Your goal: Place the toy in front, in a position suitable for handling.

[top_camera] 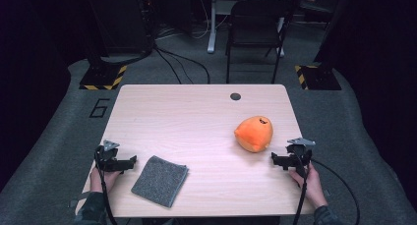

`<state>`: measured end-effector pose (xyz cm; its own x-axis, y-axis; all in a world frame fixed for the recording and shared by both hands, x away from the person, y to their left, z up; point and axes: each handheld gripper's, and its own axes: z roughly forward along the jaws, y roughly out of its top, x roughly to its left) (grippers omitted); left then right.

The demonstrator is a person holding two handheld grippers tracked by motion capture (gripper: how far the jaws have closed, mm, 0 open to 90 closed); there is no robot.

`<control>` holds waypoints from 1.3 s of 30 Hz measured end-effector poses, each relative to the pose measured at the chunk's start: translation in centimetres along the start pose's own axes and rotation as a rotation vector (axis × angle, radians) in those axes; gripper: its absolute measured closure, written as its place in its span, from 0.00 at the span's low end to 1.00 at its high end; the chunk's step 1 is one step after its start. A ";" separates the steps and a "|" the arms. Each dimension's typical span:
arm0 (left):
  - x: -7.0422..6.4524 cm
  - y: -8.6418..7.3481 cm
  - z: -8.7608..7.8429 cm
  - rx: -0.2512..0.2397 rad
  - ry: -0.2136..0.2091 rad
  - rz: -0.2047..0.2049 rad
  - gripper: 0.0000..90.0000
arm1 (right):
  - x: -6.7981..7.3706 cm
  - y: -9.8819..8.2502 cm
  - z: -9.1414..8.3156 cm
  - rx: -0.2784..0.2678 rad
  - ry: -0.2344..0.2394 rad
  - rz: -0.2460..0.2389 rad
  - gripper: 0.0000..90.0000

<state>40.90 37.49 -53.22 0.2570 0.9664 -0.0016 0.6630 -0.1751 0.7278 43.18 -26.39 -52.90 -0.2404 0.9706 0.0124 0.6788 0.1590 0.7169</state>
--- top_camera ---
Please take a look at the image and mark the person's left hand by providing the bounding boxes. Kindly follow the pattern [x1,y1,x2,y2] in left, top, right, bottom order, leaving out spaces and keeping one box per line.
[89,168,122,194]

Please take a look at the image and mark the black cabinet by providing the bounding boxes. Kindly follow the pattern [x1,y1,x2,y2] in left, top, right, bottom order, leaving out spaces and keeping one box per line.
[83,0,155,57]

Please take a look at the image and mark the black floor cables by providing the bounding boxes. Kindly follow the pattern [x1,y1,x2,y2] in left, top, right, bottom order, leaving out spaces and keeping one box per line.
[153,46,211,85]

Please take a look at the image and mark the grey fluffy cloth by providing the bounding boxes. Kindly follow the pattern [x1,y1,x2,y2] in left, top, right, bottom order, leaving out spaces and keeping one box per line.
[131,154,190,208]

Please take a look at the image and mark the black folding chair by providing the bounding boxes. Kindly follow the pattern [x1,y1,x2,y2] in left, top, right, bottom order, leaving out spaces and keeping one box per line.
[225,0,294,85]

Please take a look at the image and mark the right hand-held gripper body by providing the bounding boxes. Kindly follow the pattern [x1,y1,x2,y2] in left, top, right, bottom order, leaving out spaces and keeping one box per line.
[285,137,317,180]

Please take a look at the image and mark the person's right hand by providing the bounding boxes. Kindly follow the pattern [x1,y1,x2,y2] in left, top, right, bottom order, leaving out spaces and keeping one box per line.
[288,164,328,209]

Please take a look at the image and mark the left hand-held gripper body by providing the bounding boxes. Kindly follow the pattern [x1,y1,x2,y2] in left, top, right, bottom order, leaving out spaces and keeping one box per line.
[94,140,131,173]

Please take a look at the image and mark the orange plush toy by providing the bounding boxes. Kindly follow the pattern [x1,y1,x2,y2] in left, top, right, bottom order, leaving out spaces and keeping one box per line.
[233,115,274,153]

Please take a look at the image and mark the black yellow-striped stand base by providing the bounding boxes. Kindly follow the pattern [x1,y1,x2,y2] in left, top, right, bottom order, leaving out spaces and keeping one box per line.
[79,63,128,91]
[294,64,342,91]

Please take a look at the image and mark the white floor cables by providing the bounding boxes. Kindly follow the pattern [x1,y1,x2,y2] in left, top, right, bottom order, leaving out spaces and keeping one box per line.
[156,0,230,41]

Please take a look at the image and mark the white desk leg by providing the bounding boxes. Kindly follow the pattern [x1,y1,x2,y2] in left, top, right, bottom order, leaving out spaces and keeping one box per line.
[207,0,237,54]

